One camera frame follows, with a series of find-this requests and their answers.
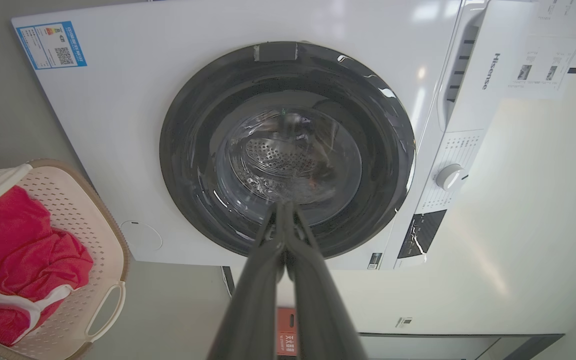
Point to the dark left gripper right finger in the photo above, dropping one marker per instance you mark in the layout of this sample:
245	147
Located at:
318	310

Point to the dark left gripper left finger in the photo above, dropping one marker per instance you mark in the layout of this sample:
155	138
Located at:
255	300

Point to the beige perforated laundry basket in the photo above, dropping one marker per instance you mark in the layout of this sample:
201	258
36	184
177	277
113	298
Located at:
93	225

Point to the small text sticker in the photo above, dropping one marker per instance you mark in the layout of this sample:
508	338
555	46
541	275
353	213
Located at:
374	260

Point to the black washer display panel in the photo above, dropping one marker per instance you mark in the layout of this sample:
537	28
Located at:
420	235

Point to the round white filter cover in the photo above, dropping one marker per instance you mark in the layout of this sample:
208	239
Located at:
141	236

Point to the dark round washer door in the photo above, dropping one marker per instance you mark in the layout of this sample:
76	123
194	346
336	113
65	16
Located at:
193	150

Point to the white washer control knob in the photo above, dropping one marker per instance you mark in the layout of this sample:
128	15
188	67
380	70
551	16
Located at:
449	177

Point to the dark framed panel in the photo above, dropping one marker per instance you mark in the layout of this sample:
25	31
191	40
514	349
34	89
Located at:
533	345

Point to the white front-load washing machine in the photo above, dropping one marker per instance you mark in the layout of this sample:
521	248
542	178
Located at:
118	125

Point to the red and white garment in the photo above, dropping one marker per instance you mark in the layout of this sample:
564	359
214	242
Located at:
13	235

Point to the white detergent drawer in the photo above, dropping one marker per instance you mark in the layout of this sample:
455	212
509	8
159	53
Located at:
473	110

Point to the blue energy label sticker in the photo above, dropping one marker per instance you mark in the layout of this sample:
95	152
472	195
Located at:
50	45

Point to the printed paper sheet with photos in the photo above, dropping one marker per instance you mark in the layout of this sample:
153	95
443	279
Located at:
543	65

